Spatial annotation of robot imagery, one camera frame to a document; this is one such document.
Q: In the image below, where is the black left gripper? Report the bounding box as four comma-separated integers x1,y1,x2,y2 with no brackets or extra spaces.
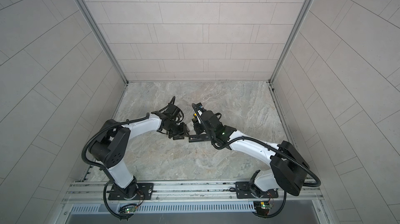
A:
166,120,193,140

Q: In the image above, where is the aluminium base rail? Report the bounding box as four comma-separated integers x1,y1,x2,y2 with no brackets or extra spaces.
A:
52,179,334,224

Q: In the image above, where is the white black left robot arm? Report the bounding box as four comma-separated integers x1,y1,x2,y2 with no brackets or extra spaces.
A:
81,101,189,200

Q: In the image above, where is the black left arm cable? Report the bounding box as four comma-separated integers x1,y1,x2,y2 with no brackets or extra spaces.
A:
81,95,185,220

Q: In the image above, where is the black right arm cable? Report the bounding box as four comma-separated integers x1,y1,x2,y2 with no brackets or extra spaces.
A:
191,102,322,219

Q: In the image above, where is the aluminium corner post right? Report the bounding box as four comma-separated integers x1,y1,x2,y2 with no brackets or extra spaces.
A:
269,0,313,86

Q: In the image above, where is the black remote control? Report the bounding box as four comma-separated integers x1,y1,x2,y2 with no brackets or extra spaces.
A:
189,133,210,143

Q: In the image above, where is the aluminium corner post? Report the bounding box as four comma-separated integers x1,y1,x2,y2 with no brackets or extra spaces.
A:
74,0,129,86
269,0,313,86

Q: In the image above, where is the aluminium corner post left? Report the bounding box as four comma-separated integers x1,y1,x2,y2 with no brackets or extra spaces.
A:
74,0,129,86

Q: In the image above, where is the right circuit board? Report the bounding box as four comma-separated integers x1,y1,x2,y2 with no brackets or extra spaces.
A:
253,201,274,217

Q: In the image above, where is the left circuit board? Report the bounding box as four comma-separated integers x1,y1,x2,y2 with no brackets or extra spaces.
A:
118,203,139,215

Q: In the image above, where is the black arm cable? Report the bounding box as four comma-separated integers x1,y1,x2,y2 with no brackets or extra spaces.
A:
191,102,322,219
81,95,185,220

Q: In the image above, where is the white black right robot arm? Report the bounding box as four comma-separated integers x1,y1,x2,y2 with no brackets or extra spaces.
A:
192,107,320,198

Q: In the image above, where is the circuit board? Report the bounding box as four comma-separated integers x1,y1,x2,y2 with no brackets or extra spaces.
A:
253,201,274,217
118,203,139,215

